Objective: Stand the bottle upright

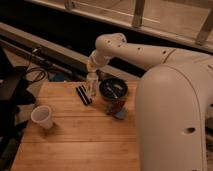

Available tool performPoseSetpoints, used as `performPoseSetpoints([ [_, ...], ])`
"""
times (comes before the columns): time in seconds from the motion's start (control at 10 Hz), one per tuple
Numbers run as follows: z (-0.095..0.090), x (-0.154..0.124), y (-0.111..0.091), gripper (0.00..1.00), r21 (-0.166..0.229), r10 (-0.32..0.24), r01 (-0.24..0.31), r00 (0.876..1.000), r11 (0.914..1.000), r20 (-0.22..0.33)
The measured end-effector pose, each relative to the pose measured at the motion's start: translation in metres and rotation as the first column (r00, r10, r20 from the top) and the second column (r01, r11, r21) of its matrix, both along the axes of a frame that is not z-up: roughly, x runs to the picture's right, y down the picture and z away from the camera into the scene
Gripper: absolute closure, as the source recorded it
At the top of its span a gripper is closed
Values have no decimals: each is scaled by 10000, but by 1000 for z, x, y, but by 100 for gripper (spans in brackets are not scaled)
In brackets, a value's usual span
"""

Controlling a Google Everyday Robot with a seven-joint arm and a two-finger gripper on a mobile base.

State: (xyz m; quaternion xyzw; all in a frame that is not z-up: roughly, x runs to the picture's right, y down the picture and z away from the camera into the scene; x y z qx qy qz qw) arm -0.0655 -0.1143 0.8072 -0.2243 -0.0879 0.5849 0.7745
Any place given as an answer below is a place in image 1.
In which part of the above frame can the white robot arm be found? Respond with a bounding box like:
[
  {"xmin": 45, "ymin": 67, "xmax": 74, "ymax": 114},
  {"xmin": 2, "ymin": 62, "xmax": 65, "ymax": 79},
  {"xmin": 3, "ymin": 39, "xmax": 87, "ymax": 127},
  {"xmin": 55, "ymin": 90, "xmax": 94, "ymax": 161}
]
[{"xmin": 87, "ymin": 33, "xmax": 213, "ymax": 171}]

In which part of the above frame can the black equipment on left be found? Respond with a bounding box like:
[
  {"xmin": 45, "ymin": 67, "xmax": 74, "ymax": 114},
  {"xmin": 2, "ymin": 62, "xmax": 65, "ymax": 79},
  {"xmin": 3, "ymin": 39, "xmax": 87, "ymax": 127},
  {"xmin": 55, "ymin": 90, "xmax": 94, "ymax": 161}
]
[{"xmin": 0, "ymin": 46, "xmax": 35, "ymax": 171}]

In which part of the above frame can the clear plastic bottle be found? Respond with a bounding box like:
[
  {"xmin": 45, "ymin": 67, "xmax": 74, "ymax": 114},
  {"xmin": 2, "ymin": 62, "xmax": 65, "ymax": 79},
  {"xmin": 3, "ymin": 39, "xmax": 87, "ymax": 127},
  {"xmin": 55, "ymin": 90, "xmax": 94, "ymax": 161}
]
[{"xmin": 86, "ymin": 72, "xmax": 98, "ymax": 98}]

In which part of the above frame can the blue and brown object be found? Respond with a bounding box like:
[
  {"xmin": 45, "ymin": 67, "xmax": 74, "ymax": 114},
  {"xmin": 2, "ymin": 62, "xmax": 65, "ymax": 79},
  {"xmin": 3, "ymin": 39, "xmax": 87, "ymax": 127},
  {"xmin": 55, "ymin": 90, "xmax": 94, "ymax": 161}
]
[{"xmin": 106, "ymin": 100, "xmax": 126, "ymax": 120}]

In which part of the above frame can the black bowl with utensils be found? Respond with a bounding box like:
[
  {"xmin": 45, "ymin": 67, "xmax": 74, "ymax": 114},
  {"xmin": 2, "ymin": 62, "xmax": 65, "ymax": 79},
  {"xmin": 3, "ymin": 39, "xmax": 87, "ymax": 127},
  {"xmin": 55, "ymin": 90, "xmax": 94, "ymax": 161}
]
[{"xmin": 99, "ymin": 78, "xmax": 128, "ymax": 100}]

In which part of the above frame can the black cable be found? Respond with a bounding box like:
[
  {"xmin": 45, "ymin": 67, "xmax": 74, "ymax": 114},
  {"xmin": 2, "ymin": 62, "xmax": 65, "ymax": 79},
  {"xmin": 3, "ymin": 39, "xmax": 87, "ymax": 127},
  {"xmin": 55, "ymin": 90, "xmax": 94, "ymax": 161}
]
[{"xmin": 25, "ymin": 46, "xmax": 54, "ymax": 83}]

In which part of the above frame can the white plastic cup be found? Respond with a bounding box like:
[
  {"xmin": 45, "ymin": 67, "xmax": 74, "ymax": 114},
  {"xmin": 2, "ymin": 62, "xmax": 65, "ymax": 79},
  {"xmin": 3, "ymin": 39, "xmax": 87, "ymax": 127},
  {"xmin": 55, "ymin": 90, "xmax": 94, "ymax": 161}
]
[{"xmin": 31, "ymin": 105, "xmax": 53, "ymax": 129}]

